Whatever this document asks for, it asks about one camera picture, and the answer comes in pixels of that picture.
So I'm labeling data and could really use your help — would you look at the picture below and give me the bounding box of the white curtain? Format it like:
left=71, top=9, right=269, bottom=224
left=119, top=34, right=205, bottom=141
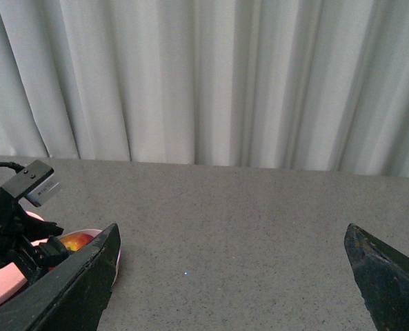
left=0, top=1, right=409, bottom=177

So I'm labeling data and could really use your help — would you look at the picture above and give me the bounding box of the pink plate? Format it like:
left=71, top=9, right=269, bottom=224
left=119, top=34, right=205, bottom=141
left=0, top=210, right=50, bottom=314

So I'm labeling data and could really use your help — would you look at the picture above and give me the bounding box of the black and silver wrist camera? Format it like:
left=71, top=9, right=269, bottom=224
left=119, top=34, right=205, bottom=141
left=1, top=160, right=61, bottom=207

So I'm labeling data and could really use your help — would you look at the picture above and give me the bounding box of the pink bowl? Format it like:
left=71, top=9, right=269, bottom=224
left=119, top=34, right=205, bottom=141
left=72, top=228, right=122, bottom=285

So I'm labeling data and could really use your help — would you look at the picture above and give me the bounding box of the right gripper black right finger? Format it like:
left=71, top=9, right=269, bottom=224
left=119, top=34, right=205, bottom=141
left=344, top=223, right=409, bottom=330

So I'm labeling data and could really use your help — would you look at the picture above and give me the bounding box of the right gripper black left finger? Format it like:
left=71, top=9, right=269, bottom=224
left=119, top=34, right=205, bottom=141
left=0, top=223, right=121, bottom=330

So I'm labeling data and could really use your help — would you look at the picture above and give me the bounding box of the red apple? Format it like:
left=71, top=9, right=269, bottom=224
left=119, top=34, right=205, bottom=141
left=59, top=232, right=94, bottom=255

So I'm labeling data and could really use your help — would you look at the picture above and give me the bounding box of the black camera cable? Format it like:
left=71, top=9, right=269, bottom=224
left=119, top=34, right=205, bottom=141
left=0, top=161, right=26, bottom=172

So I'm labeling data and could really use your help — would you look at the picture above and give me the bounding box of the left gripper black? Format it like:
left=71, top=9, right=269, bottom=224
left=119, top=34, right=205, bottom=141
left=0, top=188, right=69, bottom=285

